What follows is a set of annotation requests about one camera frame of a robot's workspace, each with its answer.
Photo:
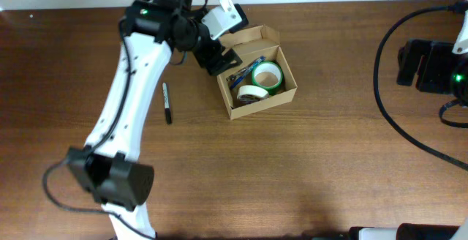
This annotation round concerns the cardboard box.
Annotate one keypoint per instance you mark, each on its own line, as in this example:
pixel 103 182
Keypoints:
pixel 250 44

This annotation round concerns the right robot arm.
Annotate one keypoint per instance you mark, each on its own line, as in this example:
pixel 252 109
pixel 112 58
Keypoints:
pixel 407 231

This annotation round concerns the blue pen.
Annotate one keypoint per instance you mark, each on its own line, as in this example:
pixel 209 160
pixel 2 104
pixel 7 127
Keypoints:
pixel 236 82

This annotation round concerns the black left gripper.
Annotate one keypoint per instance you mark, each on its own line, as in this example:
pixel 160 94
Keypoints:
pixel 218 61

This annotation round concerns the black sharpie marker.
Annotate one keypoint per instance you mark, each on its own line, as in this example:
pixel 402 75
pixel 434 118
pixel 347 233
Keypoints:
pixel 168 115

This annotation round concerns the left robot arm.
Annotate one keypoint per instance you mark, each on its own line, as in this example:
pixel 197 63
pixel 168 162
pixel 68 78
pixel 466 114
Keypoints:
pixel 151 30

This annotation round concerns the black silver pen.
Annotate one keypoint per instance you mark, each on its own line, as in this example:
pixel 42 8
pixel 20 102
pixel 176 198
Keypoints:
pixel 243 71

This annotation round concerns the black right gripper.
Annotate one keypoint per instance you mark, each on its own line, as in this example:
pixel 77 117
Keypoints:
pixel 406 62

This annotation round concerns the green tape roll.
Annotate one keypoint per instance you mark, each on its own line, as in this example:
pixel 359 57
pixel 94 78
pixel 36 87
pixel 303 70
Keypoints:
pixel 268 75

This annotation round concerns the white masking tape roll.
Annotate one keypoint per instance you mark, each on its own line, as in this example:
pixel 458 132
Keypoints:
pixel 249 94

